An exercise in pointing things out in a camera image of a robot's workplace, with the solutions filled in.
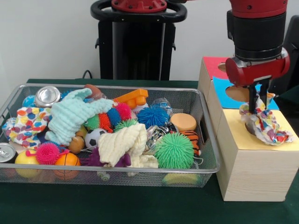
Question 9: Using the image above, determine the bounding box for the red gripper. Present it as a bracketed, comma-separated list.
[225, 48, 291, 114]

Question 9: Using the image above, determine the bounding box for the white patterned cloth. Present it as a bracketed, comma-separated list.
[239, 93, 294, 145]

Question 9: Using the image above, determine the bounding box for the clear mesh bin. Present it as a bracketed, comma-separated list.
[0, 83, 222, 188]

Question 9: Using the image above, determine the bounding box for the wooden box with three holes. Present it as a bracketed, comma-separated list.
[198, 56, 299, 202]

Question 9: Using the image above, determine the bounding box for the black upright panel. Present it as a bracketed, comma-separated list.
[271, 15, 299, 101]

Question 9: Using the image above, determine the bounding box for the tan round wooden block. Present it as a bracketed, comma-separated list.
[171, 113, 198, 133]

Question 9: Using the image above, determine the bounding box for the green spiky ball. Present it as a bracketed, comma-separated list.
[154, 133, 195, 169]

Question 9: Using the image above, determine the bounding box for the blue spiky ball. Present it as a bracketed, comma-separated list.
[136, 106, 170, 129]

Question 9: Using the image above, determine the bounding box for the orange plastic toy brick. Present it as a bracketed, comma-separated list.
[114, 89, 149, 110]

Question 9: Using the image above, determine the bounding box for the cream yellow cloth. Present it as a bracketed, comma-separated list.
[98, 124, 159, 168]

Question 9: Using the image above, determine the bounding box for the small soccer ball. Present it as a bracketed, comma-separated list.
[85, 128, 107, 150]

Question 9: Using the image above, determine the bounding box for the dark green tablecloth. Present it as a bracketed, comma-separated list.
[0, 78, 299, 224]

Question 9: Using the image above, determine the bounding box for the mint green cloth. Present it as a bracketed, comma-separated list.
[45, 88, 114, 146]

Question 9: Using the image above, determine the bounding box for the small orange basketball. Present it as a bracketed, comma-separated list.
[54, 153, 81, 181]

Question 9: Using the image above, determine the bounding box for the silver drink can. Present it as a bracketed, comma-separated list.
[35, 86, 61, 108]

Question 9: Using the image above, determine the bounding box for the pink spiky ball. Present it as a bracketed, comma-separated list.
[35, 142, 60, 165]

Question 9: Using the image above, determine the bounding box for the polka-dot cloth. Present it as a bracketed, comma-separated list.
[2, 107, 51, 149]

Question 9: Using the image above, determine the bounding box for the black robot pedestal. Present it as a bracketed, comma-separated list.
[91, 0, 188, 80]

